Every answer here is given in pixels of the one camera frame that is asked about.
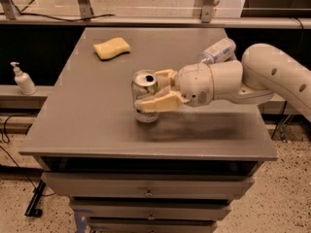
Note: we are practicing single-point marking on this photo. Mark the top grey drawer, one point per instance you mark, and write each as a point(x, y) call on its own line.
point(147, 186)

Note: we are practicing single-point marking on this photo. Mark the yellow sponge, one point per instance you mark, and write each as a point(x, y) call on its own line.
point(111, 48)

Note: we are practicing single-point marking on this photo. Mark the clear plastic water bottle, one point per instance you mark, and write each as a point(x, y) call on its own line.
point(220, 52)

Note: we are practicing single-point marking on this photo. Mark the white pump dispenser bottle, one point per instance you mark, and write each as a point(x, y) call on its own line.
point(23, 80)

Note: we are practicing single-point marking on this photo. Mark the black floor bracket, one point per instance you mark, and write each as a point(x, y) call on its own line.
point(32, 210)

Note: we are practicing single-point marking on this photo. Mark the grey drawer cabinet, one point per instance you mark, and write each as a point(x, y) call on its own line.
point(87, 124)

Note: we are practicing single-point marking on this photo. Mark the middle grey drawer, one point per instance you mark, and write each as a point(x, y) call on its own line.
point(151, 210)

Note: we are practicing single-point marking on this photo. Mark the grey drawer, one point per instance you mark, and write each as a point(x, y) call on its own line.
point(151, 210)
point(147, 186)
point(113, 225)

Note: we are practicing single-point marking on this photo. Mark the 7up soda can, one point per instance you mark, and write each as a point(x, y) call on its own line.
point(144, 84)

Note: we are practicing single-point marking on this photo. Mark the bottom grey drawer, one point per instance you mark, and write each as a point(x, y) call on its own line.
point(113, 225)

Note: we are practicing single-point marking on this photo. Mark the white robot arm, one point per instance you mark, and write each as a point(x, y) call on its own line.
point(262, 72)

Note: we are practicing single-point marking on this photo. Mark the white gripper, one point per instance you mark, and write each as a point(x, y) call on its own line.
point(194, 83)

